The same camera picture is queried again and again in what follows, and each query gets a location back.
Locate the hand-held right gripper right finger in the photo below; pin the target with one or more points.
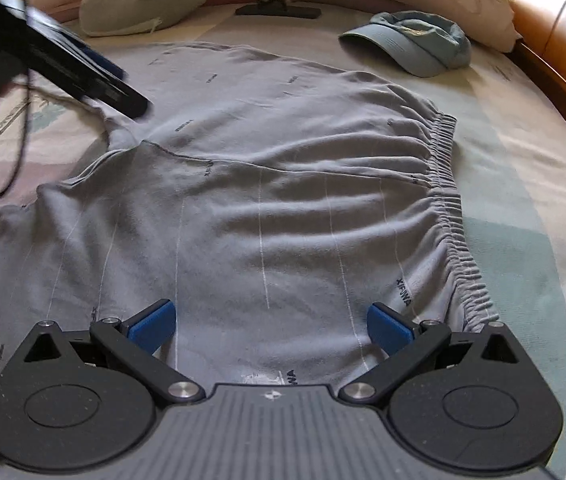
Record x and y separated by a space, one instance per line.
388 327

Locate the black flat bar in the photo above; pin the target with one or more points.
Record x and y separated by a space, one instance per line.
283 11

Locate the blue cap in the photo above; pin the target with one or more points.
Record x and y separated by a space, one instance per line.
413 45

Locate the grey pants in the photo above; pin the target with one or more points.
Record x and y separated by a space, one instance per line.
273 200

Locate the wooden headboard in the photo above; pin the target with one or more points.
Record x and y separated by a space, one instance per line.
563 25

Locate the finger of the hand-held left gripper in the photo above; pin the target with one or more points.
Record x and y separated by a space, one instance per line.
108 97
98 60

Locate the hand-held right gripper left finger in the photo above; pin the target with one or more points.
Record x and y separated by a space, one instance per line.
150 327

